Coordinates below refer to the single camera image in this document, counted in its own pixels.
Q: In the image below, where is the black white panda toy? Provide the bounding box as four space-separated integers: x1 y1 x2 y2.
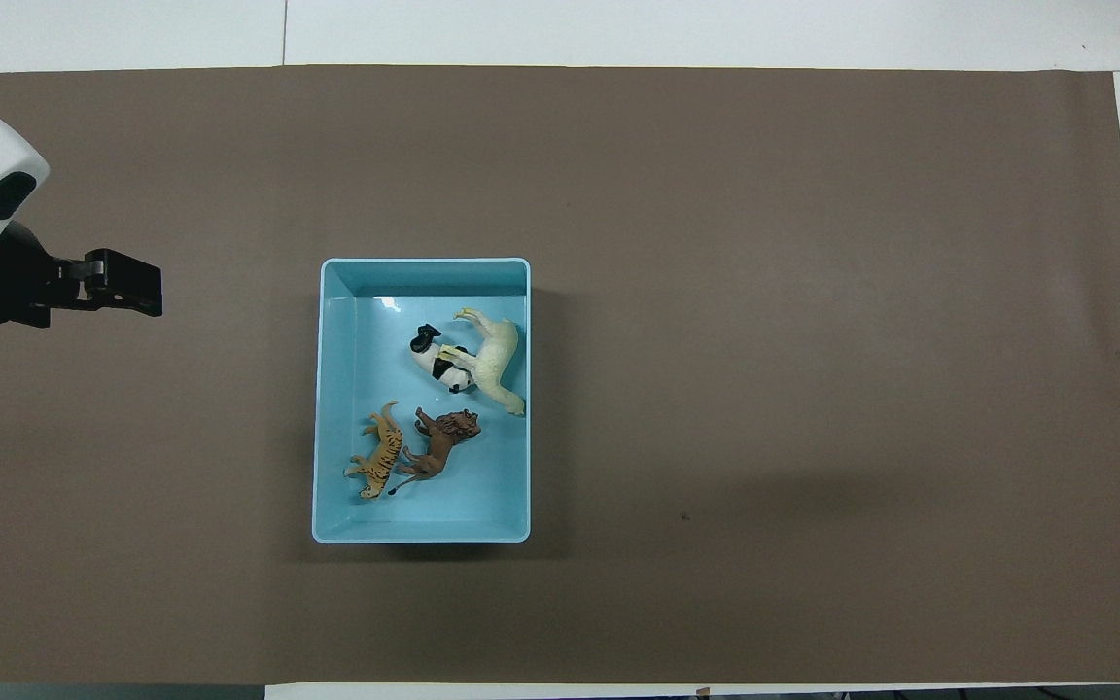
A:
409 324 479 396

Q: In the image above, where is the cream white horse toy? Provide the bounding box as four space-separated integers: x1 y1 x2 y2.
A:
452 307 528 418

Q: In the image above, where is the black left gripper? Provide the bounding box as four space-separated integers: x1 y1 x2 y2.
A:
0 222 164 329

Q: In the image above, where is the brown lion toy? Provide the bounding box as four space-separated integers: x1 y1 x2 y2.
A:
390 407 483 498

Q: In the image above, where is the orange tiger toy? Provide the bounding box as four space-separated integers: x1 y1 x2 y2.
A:
343 400 406 501

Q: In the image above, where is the light blue storage box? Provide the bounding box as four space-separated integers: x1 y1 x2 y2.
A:
311 257 533 545

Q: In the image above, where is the brown table mat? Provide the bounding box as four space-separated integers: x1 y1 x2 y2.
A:
0 64 1120 687

